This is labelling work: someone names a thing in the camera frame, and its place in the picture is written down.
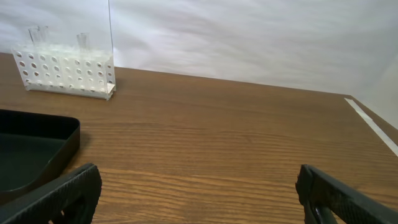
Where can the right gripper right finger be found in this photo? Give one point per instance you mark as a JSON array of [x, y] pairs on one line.
[[357, 205]]

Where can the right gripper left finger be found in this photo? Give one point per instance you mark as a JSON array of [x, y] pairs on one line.
[[62, 199]]

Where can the clear test tube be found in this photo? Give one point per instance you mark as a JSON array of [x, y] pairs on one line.
[[82, 42], [33, 35]]

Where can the white test tube rack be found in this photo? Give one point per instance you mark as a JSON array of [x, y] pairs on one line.
[[62, 71]]

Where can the black tray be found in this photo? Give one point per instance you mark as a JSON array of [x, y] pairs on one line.
[[31, 155]]

